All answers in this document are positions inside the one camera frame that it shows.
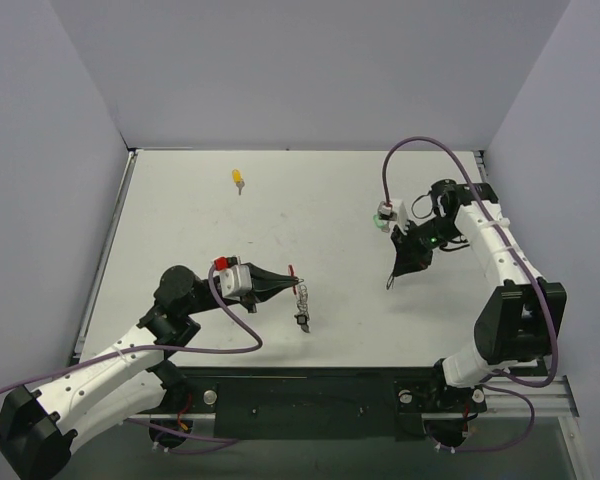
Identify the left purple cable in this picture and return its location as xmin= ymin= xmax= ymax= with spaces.
xmin=0 ymin=264 xmax=264 ymax=455

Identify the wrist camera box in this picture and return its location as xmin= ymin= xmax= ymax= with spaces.
xmin=213 ymin=256 xmax=251 ymax=290
xmin=376 ymin=199 xmax=409 ymax=230

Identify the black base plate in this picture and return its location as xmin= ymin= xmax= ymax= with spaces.
xmin=151 ymin=367 xmax=486 ymax=441

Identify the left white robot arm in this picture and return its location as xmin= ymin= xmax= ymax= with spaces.
xmin=0 ymin=257 xmax=302 ymax=479

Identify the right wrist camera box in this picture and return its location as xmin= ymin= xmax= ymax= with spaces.
xmin=376 ymin=199 xmax=409 ymax=230

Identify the purple cable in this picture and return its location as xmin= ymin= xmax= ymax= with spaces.
xmin=0 ymin=264 xmax=264 ymax=455
xmin=382 ymin=136 xmax=561 ymax=455

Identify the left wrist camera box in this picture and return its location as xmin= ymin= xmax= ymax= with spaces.
xmin=213 ymin=256 xmax=251 ymax=290

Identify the yellow tagged key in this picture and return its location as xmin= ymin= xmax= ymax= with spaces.
xmin=232 ymin=169 xmax=245 ymax=195

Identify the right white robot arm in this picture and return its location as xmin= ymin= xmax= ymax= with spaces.
xmin=376 ymin=179 xmax=567 ymax=409

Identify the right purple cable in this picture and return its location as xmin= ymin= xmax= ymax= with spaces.
xmin=382 ymin=136 xmax=561 ymax=455

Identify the chain of metal keyrings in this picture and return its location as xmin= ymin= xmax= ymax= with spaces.
xmin=292 ymin=277 xmax=314 ymax=335

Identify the green tagged key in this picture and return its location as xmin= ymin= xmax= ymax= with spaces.
xmin=373 ymin=214 xmax=389 ymax=232

